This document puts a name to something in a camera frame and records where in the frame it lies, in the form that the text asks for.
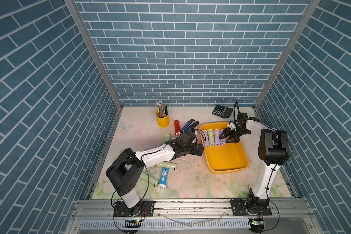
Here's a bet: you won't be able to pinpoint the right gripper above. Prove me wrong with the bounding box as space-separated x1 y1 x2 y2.
219 128 248 144

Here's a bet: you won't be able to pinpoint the purple flashlight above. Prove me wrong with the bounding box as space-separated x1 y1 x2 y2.
219 129 227 146
202 130 210 148
214 129 220 147

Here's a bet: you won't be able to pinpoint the green flashlight yellow button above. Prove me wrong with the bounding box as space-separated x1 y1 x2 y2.
207 129 215 146

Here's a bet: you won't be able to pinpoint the blue white flashlight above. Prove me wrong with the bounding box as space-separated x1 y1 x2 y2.
158 167 169 189

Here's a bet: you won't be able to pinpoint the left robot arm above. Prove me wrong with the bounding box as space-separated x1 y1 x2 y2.
105 129 204 216

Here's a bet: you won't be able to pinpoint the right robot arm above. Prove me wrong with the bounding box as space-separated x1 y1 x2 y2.
220 117 290 216

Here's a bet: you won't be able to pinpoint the yellow plastic tray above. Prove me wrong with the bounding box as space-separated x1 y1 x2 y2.
199 121 250 174

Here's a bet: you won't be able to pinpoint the black calculator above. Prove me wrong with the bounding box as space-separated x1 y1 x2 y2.
212 105 234 119

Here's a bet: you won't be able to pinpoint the blue black stapler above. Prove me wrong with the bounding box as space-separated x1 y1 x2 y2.
181 119 199 132

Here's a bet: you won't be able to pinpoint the small red flashlight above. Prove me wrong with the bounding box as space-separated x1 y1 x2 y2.
174 120 182 136

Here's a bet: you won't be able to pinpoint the green flashlight upright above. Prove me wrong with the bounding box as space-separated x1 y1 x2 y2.
164 134 172 142

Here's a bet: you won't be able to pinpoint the yellow pen cup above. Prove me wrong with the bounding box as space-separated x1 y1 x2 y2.
156 111 170 128

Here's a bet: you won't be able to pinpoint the pens in cup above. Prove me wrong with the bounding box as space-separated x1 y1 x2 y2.
156 100 168 118

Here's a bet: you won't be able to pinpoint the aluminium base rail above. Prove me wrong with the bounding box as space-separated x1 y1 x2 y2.
66 198 322 234

